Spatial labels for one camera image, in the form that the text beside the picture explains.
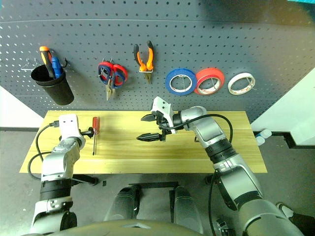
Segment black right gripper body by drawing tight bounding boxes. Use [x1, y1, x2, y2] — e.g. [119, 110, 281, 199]
[151, 110, 173, 143]

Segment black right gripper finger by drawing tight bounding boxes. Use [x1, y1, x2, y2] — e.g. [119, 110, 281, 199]
[140, 113, 158, 123]
[136, 132, 164, 143]

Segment red handled screwdriver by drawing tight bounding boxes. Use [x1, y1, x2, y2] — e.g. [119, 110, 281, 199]
[92, 117, 100, 156]

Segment orange black needle-nose pliers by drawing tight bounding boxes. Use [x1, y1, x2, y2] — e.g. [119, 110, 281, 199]
[133, 40, 155, 85]

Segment blue handled scissors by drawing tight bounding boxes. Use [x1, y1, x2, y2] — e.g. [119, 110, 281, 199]
[97, 64, 126, 101]

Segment white tape roll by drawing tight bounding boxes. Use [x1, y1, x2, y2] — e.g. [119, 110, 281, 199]
[227, 72, 256, 96]

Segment black tool cup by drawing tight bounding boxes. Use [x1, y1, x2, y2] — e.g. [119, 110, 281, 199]
[31, 64, 75, 106]

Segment grey pegboard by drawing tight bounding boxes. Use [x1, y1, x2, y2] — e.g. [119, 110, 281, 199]
[0, 0, 315, 123]

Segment blue tape roll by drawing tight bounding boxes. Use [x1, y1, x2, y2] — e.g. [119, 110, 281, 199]
[164, 68, 197, 96]

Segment dark grey robot left leg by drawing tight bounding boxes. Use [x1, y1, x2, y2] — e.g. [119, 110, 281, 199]
[103, 185, 141, 222]

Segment dark grey robot leg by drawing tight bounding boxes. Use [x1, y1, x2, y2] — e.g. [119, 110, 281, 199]
[172, 186, 205, 234]
[103, 185, 141, 222]

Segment red tape roll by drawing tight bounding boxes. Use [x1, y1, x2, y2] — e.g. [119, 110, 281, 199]
[193, 67, 225, 96]

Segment dark grey robot right leg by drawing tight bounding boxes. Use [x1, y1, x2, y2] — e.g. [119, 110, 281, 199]
[172, 186, 205, 234]

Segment dark grey robot torso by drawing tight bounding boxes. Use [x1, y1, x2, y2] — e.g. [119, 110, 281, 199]
[48, 219, 205, 236]

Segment black floor device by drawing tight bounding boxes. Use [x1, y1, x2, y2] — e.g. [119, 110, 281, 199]
[216, 215, 237, 236]

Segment grey white sneaker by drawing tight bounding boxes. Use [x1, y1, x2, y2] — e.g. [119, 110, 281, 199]
[276, 202, 296, 218]

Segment person in black trousers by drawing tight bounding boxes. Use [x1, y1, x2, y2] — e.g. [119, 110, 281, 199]
[287, 212, 315, 236]

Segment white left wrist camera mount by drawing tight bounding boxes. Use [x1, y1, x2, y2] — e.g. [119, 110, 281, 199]
[58, 114, 82, 142]

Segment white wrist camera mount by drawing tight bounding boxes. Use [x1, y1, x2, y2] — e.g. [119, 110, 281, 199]
[58, 114, 82, 142]
[150, 96, 176, 135]

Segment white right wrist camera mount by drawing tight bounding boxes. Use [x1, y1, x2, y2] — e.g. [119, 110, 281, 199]
[150, 96, 176, 135]

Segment black table frame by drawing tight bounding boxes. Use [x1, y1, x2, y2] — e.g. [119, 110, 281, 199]
[70, 173, 215, 190]

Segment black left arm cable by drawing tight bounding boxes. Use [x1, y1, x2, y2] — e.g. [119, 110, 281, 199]
[27, 120, 60, 182]

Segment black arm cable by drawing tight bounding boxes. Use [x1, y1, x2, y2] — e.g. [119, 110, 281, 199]
[27, 120, 60, 182]
[158, 113, 234, 236]

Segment red handled scissors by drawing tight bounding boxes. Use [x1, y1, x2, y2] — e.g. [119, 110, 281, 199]
[97, 61, 128, 99]

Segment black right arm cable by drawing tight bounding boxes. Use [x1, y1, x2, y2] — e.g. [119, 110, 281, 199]
[158, 113, 234, 236]

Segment blue handled screwdriver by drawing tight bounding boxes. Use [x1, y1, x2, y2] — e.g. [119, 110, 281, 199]
[51, 56, 63, 79]

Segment white wire pegboard hook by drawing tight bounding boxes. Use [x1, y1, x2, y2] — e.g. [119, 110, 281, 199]
[21, 58, 41, 72]

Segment orange black handled screwdriver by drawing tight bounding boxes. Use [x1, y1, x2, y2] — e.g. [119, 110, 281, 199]
[39, 46, 56, 79]

